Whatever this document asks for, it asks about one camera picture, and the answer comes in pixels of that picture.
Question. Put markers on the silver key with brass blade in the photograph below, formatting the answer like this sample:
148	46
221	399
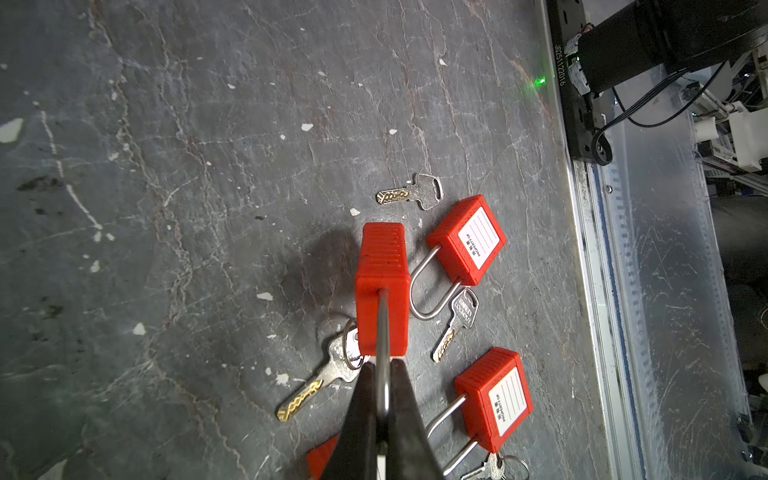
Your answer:
342	361

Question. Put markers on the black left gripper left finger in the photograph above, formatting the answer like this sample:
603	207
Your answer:
355	454

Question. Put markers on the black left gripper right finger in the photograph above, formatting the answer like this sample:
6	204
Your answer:
409	454

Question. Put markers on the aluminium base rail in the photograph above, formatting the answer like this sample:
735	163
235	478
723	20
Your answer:
673	398

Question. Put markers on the red padlock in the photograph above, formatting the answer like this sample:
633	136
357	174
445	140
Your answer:
318	457
494	399
382	298
466	243

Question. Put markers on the silver key near rail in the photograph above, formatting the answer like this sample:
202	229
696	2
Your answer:
425	189

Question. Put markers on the silver key between padlocks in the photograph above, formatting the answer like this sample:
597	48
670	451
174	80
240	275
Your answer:
464	307

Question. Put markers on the small silver key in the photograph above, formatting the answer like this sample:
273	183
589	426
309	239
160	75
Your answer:
499	466

